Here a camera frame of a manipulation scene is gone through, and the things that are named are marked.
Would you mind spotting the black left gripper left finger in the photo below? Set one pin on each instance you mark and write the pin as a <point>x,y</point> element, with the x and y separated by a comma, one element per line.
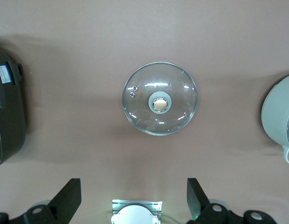
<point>63,203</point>

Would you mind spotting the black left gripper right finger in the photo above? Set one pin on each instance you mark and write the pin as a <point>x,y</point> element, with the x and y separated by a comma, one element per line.
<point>200,200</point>

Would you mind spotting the glass lid with gold knob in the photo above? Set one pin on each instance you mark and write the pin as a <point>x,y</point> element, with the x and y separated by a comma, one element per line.
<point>159,99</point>

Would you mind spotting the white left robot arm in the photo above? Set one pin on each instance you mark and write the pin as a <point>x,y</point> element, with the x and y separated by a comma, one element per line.
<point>135,215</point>

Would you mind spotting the black round appliance with label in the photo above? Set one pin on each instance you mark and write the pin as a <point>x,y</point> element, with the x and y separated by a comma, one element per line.
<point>8,112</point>

